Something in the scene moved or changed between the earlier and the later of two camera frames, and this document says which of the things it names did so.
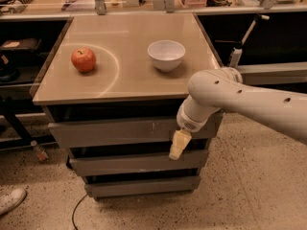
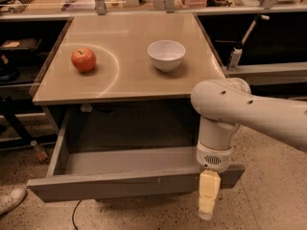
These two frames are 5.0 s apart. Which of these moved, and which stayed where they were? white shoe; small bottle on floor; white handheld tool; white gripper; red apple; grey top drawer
Moved: white gripper; grey top drawer
Stayed: white handheld tool; red apple; white shoe; small bottle on floor
